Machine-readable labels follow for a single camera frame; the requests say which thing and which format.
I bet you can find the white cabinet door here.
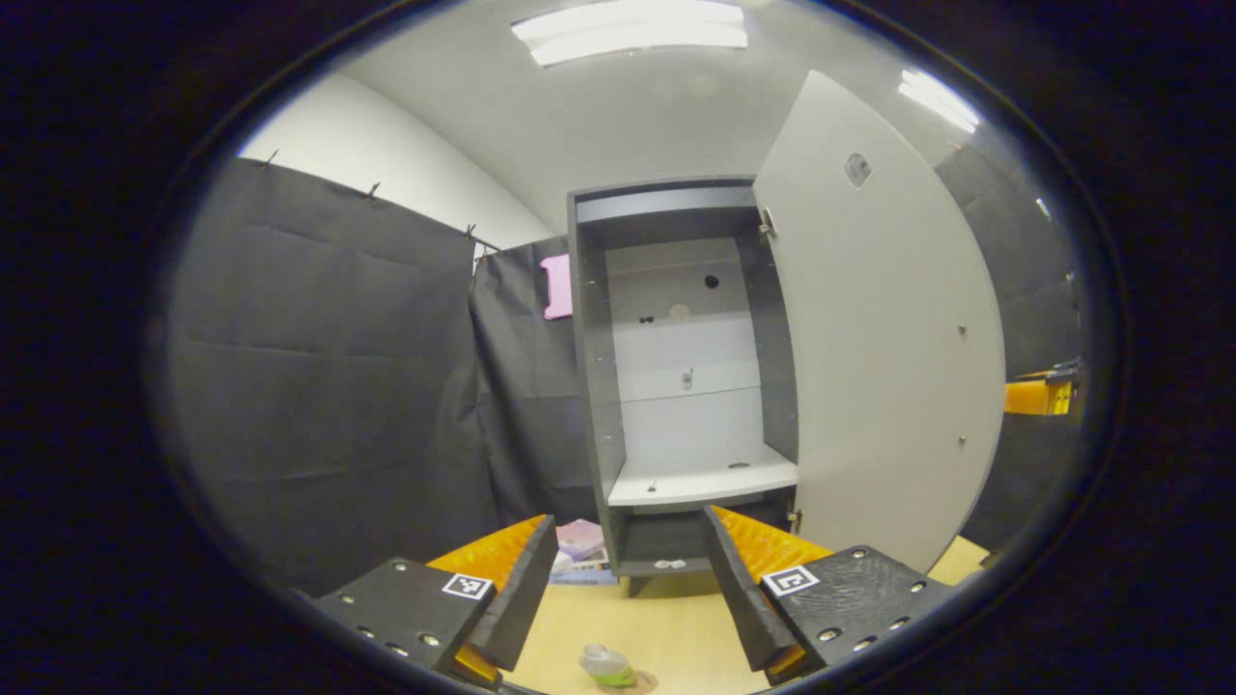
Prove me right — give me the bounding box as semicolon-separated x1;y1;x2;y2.
751;69;1008;576

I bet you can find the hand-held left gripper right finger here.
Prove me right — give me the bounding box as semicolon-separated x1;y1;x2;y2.
703;504;957;686

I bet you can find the stack of booklets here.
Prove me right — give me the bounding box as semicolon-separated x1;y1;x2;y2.
549;518;620;587

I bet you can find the ceiling light panel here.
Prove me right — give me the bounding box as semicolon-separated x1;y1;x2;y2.
510;0;750;69
897;68;982;135

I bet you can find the clear bottle green label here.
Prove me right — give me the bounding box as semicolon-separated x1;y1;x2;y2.
578;644;639;690

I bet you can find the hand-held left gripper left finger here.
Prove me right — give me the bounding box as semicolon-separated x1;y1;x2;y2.
314;514;560;690

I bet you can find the black backdrop cloth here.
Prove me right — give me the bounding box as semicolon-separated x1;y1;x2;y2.
154;145;1084;598

